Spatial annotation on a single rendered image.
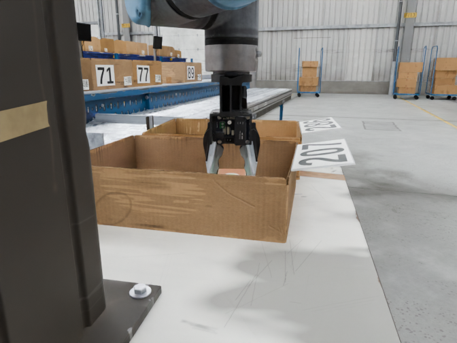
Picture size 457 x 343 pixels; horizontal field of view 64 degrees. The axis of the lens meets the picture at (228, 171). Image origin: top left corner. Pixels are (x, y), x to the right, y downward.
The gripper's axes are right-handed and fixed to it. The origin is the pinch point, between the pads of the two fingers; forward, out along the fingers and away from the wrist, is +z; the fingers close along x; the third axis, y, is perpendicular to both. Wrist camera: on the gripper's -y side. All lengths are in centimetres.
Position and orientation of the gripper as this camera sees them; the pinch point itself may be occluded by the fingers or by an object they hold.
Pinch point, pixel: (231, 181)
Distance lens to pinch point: 70.8
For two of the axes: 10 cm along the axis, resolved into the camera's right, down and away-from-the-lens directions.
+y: -0.3, 2.7, -9.6
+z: 0.0, 9.6, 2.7
